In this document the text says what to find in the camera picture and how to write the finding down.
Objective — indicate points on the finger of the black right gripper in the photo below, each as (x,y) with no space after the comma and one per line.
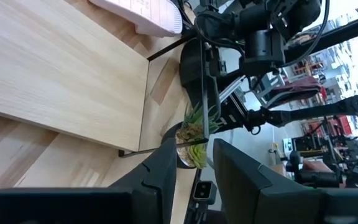
(215,62)

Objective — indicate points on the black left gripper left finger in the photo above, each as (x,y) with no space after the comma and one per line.
(157,186)

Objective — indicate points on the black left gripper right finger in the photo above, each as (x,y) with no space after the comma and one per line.
(244,193)

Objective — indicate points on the black rubber slide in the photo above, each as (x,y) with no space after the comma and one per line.
(191,71)

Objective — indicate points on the pink rubber slide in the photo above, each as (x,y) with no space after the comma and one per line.
(148,15)

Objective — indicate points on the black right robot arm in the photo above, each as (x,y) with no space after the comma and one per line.
(275,15)

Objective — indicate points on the yellow-green rosette succulent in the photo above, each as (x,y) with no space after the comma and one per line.
(197,154)

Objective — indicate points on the spiky dark green plant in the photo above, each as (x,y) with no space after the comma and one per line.
(194,118)

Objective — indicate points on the chair with maroon cloth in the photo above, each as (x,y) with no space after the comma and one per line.
(294,90)

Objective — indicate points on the small grey camera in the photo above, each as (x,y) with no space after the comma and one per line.
(204,190)

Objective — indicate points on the black aluminium rig frame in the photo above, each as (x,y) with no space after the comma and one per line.
(306,113)

